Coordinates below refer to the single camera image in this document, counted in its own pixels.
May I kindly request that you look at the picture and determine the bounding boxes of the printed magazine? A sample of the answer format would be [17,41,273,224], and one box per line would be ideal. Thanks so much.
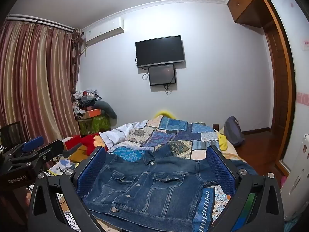
[48,159,78,176]

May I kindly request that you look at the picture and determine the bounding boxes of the striped red curtain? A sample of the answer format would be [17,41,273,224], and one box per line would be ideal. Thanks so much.
[0,19,81,142]

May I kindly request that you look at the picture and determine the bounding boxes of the wooden bedside table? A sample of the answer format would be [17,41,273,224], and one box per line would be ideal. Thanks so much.
[0,185,33,226]

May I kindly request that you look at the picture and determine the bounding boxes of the black chair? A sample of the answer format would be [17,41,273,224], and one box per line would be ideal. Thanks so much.
[0,121,22,148]

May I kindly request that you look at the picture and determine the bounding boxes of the yellow cloth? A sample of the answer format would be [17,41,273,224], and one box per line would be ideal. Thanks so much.
[218,134,229,151]

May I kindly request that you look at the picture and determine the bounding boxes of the green patterned bag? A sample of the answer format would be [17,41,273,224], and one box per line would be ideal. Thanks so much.
[78,116,111,136]

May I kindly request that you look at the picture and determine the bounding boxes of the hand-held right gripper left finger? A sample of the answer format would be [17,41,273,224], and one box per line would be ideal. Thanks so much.
[28,146,107,232]

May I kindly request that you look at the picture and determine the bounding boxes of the small black wall monitor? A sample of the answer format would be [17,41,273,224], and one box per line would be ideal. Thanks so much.
[148,64,176,86]

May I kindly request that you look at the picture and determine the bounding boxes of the black and white paper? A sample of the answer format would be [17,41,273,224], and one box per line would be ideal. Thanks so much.
[63,211,84,232]

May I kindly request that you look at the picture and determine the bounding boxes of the white air conditioner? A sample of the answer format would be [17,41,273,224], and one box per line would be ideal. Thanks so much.
[84,17,125,46]

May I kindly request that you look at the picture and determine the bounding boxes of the grey backpack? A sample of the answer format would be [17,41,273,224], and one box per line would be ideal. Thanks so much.
[223,116,246,147]

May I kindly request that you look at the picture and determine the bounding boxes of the orange box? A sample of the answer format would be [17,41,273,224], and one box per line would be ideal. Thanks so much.
[81,109,102,119]

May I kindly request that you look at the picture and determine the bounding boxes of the white printed board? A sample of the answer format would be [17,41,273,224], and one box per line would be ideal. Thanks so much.
[281,133,309,222]

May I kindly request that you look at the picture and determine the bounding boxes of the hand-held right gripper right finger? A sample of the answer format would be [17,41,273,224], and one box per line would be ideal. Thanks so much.
[206,145,285,232]

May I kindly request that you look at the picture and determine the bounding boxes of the black wall television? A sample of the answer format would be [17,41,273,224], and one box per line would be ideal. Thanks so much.
[135,35,186,67]

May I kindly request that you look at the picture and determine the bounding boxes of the wooden door frame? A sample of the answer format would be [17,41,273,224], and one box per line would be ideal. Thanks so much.
[259,0,296,174]

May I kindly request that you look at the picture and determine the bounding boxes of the red box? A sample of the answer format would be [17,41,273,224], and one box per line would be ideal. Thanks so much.
[62,136,81,151]

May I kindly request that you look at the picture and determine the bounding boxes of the blue denim jacket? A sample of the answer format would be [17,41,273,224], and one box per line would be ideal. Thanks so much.
[82,144,259,226]

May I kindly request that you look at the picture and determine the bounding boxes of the wooden overhead cabinet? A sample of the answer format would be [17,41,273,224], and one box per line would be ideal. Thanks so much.
[227,0,276,28]

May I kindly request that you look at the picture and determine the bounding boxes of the red plush toy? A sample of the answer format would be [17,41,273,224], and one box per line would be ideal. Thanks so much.
[81,133,107,155]

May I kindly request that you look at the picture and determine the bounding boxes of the curtain rod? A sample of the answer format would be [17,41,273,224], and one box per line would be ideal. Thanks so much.
[6,14,75,32]

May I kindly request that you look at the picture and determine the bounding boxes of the yellow pillow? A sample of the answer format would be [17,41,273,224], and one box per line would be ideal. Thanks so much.
[154,110,175,118]

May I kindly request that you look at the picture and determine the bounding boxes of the pile of clothes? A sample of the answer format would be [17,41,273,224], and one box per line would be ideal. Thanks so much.
[72,89,104,116]

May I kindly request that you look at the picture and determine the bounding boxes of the blue patchwork quilt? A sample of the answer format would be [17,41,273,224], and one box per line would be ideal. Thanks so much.
[106,115,232,232]

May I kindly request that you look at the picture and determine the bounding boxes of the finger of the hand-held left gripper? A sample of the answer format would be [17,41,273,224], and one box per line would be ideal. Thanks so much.
[5,136,45,161]
[11,140,83,173]

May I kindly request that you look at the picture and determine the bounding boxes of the colourful bed sheet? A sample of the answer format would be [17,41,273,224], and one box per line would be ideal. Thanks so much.
[222,147,245,161]

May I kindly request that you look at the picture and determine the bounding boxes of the white cloth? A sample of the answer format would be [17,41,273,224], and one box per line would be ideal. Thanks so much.
[100,122,146,149]

